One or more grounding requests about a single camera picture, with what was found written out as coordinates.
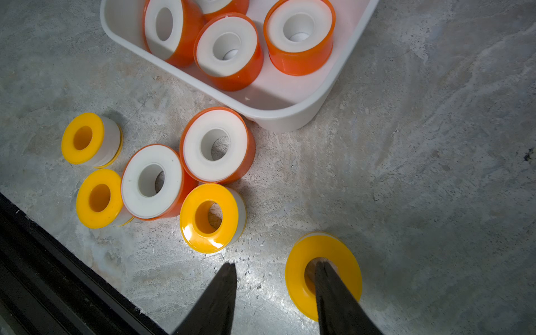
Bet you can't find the orange tape roll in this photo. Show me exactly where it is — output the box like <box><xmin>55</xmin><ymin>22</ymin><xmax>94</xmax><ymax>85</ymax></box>
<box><xmin>180</xmin><ymin>107</ymin><xmax>255</xmax><ymax>184</ymax></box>
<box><xmin>142</xmin><ymin>0</ymin><xmax>205</xmax><ymax>68</ymax></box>
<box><xmin>263</xmin><ymin>0</ymin><xmax>336</xmax><ymax>76</ymax></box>
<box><xmin>121</xmin><ymin>144</ymin><xmax>198</xmax><ymax>221</ymax></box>
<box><xmin>193</xmin><ymin>13</ymin><xmax>264</xmax><ymax>92</ymax></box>
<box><xmin>195</xmin><ymin>0</ymin><xmax>249</xmax><ymax>17</ymax></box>

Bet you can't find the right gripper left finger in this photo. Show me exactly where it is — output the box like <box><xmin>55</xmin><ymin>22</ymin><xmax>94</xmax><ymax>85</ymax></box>
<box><xmin>173</xmin><ymin>262</ymin><xmax>237</xmax><ymax>334</ymax></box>

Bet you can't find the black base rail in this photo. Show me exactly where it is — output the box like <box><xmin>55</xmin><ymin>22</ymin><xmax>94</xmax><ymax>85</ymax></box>
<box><xmin>1</xmin><ymin>196</ymin><xmax>165</xmax><ymax>334</ymax></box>

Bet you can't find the yellow tape roll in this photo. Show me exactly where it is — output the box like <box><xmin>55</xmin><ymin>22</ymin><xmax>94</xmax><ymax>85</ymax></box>
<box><xmin>76</xmin><ymin>169</ymin><xmax>134</xmax><ymax>229</ymax></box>
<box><xmin>61</xmin><ymin>113</ymin><xmax>124</xmax><ymax>169</ymax></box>
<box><xmin>180</xmin><ymin>183</ymin><xmax>247</xmax><ymax>254</ymax></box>
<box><xmin>285</xmin><ymin>232</ymin><xmax>363</xmax><ymax>322</ymax></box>

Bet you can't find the white storage box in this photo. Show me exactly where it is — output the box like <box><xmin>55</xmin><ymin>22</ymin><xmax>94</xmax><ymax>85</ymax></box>
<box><xmin>100</xmin><ymin>1</ymin><xmax>378</xmax><ymax>133</ymax></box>

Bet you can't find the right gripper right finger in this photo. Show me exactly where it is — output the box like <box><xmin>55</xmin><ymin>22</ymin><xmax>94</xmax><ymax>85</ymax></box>
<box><xmin>315</xmin><ymin>261</ymin><xmax>382</xmax><ymax>334</ymax></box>

